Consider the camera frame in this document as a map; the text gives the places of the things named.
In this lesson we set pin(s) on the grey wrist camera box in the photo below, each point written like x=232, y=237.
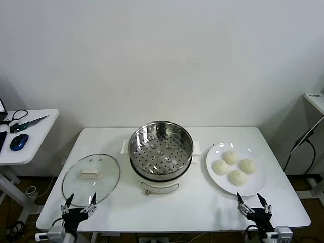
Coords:
x=57, y=232
x=283, y=233

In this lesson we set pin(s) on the black phone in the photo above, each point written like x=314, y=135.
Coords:
x=2, y=140

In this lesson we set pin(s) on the white steamed baozi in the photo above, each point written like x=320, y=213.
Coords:
x=230, y=157
x=238, y=177
x=220, y=167
x=248, y=165

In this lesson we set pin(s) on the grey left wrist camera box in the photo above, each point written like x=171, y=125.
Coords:
x=57, y=232

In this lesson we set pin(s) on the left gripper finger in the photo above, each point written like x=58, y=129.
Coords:
x=67, y=206
x=89, y=207

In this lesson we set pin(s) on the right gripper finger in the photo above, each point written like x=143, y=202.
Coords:
x=267, y=208
x=244, y=208

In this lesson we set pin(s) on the stainless steel steamer basket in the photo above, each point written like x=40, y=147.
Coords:
x=141, y=141

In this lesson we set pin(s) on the green bladed tool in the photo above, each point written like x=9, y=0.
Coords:
x=33, y=121

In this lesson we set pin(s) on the white desk foot frame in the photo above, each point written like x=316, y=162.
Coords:
x=315, y=187

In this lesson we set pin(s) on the blue computer mouse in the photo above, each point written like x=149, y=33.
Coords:
x=19, y=142

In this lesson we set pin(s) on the cream electric cooker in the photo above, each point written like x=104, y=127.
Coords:
x=157, y=187

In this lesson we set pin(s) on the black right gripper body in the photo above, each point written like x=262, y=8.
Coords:
x=260, y=217

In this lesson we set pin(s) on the white oval plate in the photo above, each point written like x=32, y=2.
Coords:
x=255, y=182

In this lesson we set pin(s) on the white power strip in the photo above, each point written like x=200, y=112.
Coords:
x=153, y=240

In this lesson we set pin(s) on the white desk with label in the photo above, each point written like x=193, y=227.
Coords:
x=316, y=101

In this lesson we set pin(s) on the black laptop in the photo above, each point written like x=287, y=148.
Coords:
x=2, y=106

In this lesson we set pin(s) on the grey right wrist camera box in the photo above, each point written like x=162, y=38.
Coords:
x=283, y=233

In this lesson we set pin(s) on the white desk with rounded corners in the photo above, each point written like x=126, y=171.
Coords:
x=38, y=141

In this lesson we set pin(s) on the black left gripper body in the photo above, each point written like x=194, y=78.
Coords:
x=74, y=215

